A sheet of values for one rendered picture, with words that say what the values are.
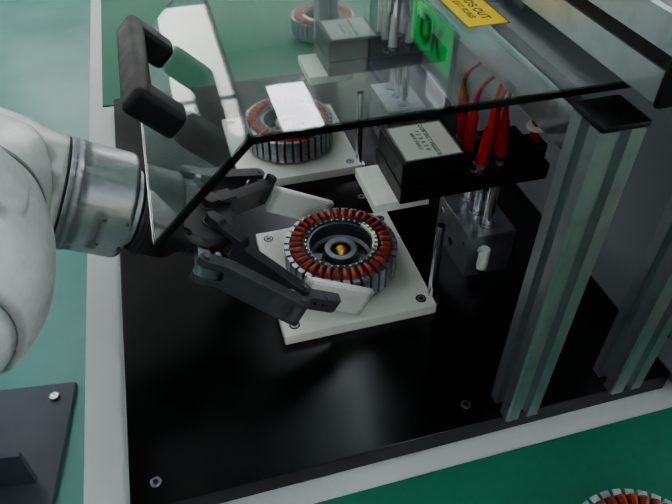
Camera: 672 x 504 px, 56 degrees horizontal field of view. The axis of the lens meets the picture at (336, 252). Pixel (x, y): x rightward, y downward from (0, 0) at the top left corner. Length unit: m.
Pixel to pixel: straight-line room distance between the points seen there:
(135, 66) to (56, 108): 2.30
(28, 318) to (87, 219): 0.18
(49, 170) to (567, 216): 0.35
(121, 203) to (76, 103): 2.19
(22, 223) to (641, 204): 0.49
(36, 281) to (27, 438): 1.23
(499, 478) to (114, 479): 0.31
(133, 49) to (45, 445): 1.21
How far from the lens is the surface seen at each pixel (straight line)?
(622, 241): 0.65
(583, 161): 0.39
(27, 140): 0.49
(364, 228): 0.64
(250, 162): 0.80
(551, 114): 0.43
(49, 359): 1.70
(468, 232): 0.64
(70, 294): 1.84
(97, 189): 0.51
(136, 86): 0.37
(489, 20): 0.44
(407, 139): 0.58
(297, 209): 0.67
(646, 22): 0.36
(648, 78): 0.36
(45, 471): 1.50
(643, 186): 0.62
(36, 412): 1.60
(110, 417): 0.61
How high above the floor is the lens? 1.23
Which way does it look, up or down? 43 degrees down
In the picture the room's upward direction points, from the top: straight up
